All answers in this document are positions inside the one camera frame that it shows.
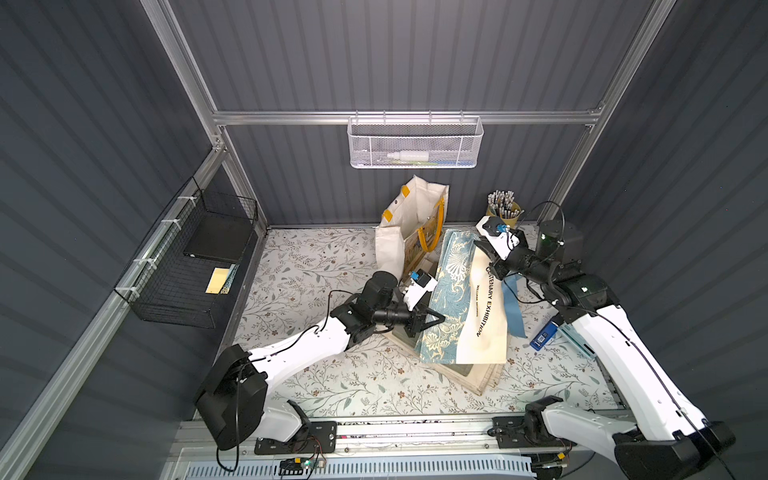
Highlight cream tote blue print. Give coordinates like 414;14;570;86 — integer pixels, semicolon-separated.
417;229;525;365

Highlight cream tote bag front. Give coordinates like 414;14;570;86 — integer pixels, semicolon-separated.
384;326;503;396

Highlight cream tote yellow handles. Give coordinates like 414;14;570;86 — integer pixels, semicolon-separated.
375;176;450;280

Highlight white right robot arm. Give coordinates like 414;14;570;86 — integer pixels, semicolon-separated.
475;215;736;479

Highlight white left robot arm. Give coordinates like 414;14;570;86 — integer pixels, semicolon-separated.
194;269;445;451

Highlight yellow pencil cup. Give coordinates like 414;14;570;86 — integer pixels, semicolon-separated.
486;203;523;229

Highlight bundle of pencils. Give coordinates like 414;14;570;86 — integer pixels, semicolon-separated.
487;190;516;207

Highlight blue black marker device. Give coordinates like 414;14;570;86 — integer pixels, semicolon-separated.
530;321;558;351

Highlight teal calculator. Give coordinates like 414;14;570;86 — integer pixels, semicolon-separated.
559;324;596;359

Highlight white tube in basket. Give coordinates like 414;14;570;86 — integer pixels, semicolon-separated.
387;150;430;164

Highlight small green circuit board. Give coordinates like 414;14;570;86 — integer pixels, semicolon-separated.
277;457;317;478

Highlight yellow sticky notepad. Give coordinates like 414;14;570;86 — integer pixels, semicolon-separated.
205;268;230;295

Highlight black notebook in basket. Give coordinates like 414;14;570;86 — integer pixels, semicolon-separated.
183;214;253;263

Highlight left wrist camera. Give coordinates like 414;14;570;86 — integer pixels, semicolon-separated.
403;269;437;311

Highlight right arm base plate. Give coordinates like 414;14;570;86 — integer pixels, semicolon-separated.
486;416;533;449

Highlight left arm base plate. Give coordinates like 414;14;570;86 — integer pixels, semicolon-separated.
254;421;338;456

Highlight white wire wall basket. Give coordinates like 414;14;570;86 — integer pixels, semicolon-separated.
346;115;485;169

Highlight black wire wall basket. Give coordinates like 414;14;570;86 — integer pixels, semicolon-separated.
115;181;259;329

